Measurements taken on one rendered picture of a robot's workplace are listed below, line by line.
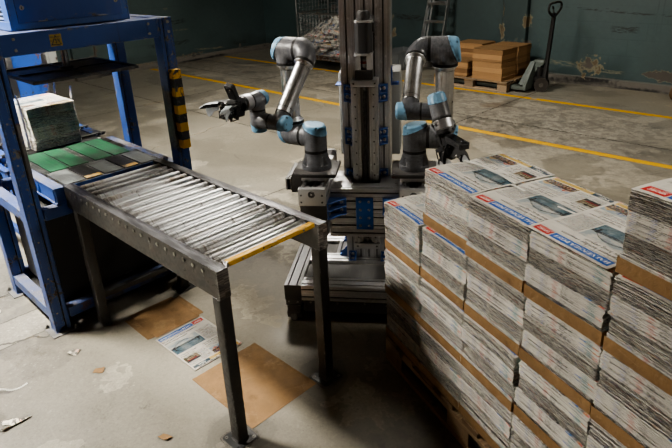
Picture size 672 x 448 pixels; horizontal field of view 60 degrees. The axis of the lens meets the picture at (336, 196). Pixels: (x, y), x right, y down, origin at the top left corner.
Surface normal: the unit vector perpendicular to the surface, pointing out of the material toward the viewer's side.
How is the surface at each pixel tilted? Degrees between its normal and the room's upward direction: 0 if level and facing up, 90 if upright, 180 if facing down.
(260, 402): 0
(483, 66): 90
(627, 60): 90
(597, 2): 90
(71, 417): 0
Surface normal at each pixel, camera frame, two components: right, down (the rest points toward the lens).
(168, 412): -0.04, -0.92
